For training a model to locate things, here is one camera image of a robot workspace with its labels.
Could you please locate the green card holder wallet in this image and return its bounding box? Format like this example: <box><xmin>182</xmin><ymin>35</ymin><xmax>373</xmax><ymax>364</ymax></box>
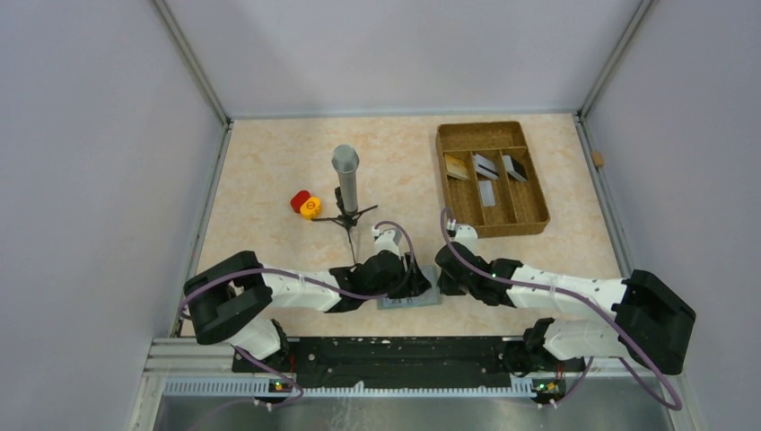
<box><xmin>377</xmin><ymin>265</ymin><xmax>442</xmax><ymax>310</ymax></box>

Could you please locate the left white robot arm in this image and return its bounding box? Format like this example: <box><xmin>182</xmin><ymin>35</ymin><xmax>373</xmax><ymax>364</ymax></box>
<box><xmin>180</xmin><ymin>251</ymin><xmax>433</xmax><ymax>372</ymax></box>

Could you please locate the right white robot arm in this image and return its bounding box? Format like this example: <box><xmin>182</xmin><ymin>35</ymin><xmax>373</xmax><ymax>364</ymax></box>
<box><xmin>435</xmin><ymin>222</ymin><xmax>696</xmax><ymax>375</ymax></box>

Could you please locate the gold card in tray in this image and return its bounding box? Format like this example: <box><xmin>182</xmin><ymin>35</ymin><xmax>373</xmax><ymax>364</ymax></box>
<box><xmin>444</xmin><ymin>154</ymin><xmax>470</xmax><ymax>180</ymax></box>

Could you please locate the brown woven cutlery tray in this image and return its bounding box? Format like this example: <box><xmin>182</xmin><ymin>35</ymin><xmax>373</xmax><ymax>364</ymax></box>
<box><xmin>436</xmin><ymin>121</ymin><xmax>551</xmax><ymax>238</ymax></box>

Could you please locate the grey microphone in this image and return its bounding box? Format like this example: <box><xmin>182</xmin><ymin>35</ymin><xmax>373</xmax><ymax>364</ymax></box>
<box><xmin>331</xmin><ymin>144</ymin><xmax>359</xmax><ymax>214</ymax></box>

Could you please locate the small wooden block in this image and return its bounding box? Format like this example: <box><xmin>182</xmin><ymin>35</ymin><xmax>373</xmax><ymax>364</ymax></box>
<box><xmin>590</xmin><ymin>151</ymin><xmax>605</xmax><ymax>169</ymax></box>

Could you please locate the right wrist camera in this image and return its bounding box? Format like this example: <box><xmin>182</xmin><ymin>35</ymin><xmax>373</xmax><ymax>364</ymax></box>
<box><xmin>445</xmin><ymin>220</ymin><xmax>478</xmax><ymax>255</ymax></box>

